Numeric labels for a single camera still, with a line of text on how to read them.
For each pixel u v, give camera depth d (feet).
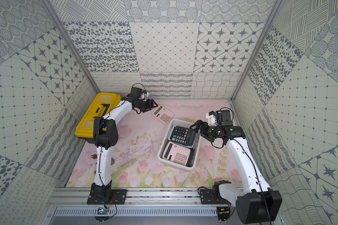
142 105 2.95
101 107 3.04
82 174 2.71
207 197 2.41
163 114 3.54
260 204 1.21
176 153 2.66
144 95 3.15
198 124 2.21
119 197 2.48
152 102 3.09
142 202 2.40
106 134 1.98
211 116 2.33
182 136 2.82
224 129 1.71
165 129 3.40
